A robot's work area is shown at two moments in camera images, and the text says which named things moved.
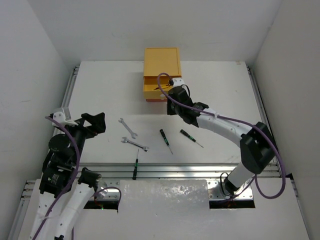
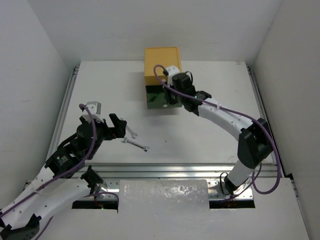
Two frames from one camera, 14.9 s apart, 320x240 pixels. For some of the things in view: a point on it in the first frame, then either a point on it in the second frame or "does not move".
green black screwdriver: x=162 y=131 to x=152 y=99
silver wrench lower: x=145 y=148 does not move
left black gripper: x=87 y=127 to x=111 y=129
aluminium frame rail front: x=192 y=170 does not move
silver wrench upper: x=132 y=134 does not move
